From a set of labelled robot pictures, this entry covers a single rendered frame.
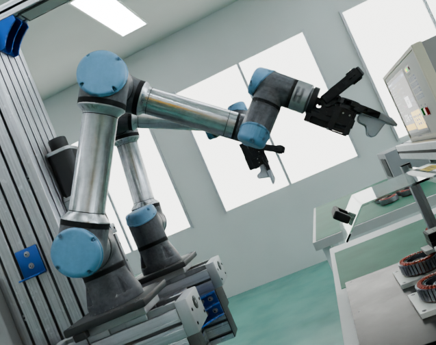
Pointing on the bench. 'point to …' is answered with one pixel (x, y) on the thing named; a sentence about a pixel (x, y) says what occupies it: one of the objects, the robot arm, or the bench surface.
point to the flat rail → (434, 177)
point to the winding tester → (426, 82)
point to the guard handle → (340, 215)
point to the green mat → (382, 250)
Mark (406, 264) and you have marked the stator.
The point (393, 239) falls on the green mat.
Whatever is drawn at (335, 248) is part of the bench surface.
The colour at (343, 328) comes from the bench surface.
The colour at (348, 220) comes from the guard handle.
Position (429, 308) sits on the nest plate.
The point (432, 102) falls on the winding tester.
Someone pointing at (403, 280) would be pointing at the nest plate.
